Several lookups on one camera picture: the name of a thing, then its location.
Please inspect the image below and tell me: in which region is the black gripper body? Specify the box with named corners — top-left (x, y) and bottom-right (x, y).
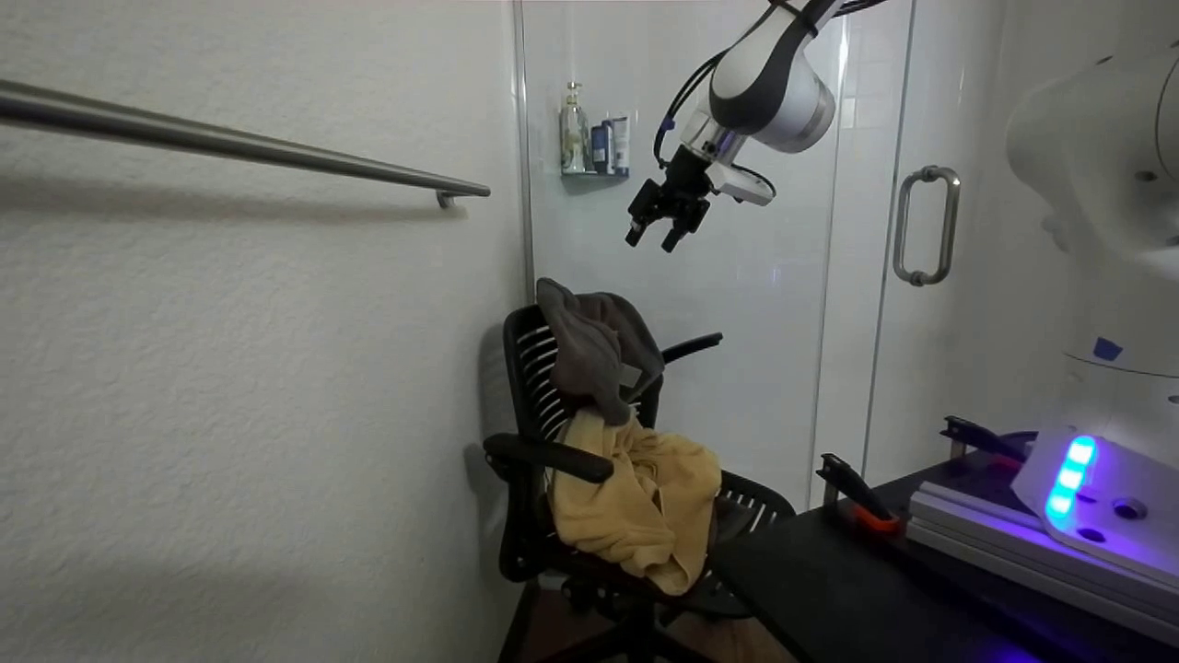
top-left (624, 143), bottom-right (717, 241)

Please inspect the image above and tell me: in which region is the red and black hand tool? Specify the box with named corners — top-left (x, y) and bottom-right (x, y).
top-left (813, 451), bottom-right (909, 547)

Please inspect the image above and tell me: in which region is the yellow towel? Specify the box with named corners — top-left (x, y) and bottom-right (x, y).
top-left (547, 405), bottom-right (726, 601)

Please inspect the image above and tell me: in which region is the black mesh office chair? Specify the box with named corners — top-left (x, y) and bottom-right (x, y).
top-left (480, 300), bottom-right (800, 663)

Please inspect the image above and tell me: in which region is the chrome door handle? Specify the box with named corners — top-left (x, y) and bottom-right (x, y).
top-left (889, 161), bottom-right (965, 293)

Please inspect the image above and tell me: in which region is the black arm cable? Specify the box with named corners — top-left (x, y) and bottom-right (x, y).
top-left (652, 46), bottom-right (730, 171)

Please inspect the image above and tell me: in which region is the fixed glass shower panel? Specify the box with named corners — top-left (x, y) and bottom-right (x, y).
top-left (521, 0), bottom-right (915, 514)

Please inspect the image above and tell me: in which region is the glass shower door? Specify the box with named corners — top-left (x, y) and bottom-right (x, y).
top-left (862, 0), bottom-right (1081, 490)

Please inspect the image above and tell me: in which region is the white bottle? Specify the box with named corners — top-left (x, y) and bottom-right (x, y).
top-left (555, 81), bottom-right (593, 176)

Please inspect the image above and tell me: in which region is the grey towel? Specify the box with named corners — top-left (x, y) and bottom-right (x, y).
top-left (533, 278), bottom-right (668, 431)

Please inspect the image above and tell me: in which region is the small shower shelf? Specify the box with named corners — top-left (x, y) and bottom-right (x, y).
top-left (561, 166), bottom-right (635, 194)

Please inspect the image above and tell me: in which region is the chrome wall towel bar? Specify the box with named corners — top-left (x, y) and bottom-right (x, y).
top-left (0, 75), bottom-right (495, 213)

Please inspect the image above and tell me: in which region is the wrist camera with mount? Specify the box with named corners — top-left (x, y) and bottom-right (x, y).
top-left (705, 157), bottom-right (780, 210)

